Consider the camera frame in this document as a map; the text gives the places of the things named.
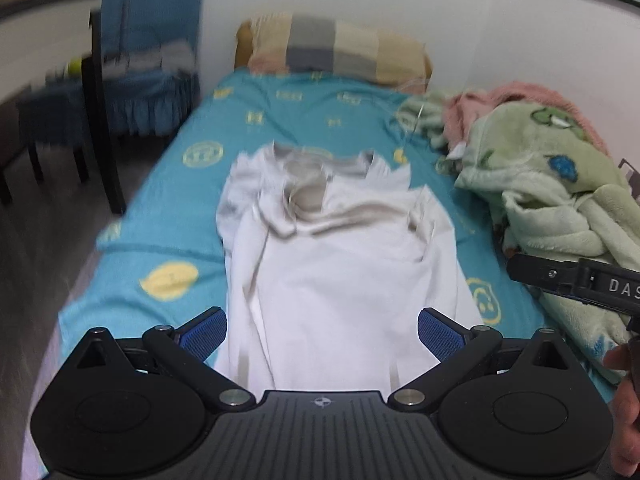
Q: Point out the white long-sleeve shirt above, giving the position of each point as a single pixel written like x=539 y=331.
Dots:
x=329 y=262

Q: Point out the plaid beige grey pillow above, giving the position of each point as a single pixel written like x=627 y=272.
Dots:
x=284 y=43

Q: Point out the black table leg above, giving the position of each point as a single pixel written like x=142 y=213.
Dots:
x=96 y=117

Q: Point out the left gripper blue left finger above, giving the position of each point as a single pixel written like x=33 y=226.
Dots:
x=200 y=337

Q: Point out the white table top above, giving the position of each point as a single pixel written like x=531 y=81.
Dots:
x=38 y=36

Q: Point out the green fleece blanket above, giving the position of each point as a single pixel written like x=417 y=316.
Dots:
x=527 y=182

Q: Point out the grey cloth on chair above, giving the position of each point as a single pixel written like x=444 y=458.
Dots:
x=175 y=58

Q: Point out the person's right hand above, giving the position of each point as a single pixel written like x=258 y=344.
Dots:
x=625 y=443

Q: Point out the blue covered chair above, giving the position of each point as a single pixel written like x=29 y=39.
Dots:
x=153 y=103

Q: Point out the pink fleece blanket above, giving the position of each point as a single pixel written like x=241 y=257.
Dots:
x=461 y=111

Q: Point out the teal patterned bed sheet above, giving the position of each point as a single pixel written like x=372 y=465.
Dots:
x=163 y=263

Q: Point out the green yellow plush toy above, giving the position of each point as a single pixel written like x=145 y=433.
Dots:
x=75 y=66

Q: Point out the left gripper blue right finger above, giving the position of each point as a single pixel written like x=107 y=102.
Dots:
x=449 y=341

